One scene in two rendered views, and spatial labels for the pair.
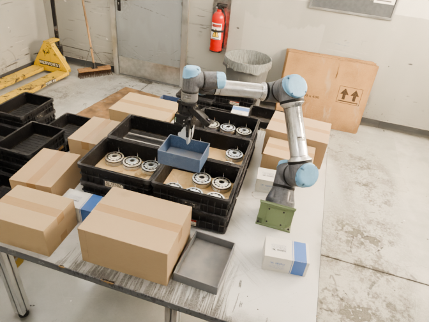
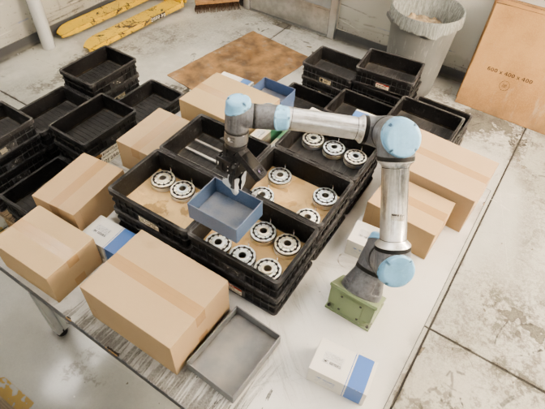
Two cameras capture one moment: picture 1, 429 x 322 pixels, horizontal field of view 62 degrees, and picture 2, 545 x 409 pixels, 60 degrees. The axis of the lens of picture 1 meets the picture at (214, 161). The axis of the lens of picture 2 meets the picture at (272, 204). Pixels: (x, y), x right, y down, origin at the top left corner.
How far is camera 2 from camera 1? 0.61 m
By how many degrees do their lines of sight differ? 19
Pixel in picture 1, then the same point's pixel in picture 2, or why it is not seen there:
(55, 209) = (69, 249)
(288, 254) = (342, 374)
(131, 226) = (141, 296)
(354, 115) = not seen: outside the picture
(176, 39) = not seen: outside the picture
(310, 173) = (400, 270)
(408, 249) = not seen: outside the picture
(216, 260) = (250, 353)
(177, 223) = (199, 304)
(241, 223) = (306, 302)
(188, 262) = (215, 347)
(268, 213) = (341, 301)
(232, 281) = (259, 388)
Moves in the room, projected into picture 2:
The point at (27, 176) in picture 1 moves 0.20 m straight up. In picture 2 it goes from (53, 193) to (36, 157)
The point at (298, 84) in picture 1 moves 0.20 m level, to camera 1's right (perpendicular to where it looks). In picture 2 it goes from (405, 135) to (475, 153)
